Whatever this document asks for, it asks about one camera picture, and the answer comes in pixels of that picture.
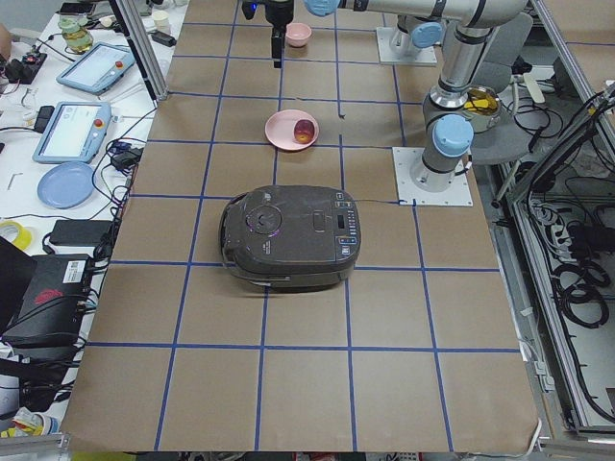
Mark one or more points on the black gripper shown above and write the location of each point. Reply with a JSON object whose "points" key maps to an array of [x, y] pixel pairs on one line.
{"points": [[277, 13]]}

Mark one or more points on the pink bowl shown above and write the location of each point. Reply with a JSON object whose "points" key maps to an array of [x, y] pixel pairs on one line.
{"points": [[297, 34]]}

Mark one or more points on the red apple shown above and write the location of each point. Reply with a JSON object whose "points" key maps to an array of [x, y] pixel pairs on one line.
{"points": [[304, 131]]}

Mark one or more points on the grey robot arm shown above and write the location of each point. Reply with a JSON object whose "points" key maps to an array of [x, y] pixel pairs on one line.
{"points": [[404, 22], [448, 134]]}

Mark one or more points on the pink plate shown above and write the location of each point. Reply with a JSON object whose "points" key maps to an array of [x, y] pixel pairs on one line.
{"points": [[279, 129]]}

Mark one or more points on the steel bowl on chair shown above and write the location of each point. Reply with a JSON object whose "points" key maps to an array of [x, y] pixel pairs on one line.
{"points": [[482, 100]]}

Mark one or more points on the blue plate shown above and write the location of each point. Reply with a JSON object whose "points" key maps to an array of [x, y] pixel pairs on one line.
{"points": [[66, 185]]}

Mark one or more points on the far teach pendant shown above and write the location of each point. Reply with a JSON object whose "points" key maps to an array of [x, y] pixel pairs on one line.
{"points": [[97, 70]]}

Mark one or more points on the teach pendant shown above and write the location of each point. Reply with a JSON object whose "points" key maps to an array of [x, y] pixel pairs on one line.
{"points": [[75, 132], [97, 70]]}

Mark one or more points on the green glass jar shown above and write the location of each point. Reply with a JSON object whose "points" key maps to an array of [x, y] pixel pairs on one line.
{"points": [[74, 32]]}

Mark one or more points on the dark grey rice cooker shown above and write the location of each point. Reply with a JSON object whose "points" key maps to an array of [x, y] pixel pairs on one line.
{"points": [[291, 236]]}

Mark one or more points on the near teach pendant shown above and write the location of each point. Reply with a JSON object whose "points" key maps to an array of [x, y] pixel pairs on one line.
{"points": [[75, 132]]}

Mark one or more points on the black power adapter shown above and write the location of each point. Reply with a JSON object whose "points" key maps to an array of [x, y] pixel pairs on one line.
{"points": [[79, 233]]}

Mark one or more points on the yellow tape roll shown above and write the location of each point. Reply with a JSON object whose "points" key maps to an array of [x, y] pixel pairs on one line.
{"points": [[16, 234]]}

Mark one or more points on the black laptop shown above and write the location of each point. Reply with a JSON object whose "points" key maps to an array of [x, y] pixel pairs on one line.
{"points": [[41, 296]]}

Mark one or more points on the aluminium frame post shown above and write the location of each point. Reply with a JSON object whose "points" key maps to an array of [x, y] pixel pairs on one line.
{"points": [[140, 44]]}

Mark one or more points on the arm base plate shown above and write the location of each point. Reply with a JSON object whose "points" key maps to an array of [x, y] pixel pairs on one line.
{"points": [[417, 185], [415, 48]]}

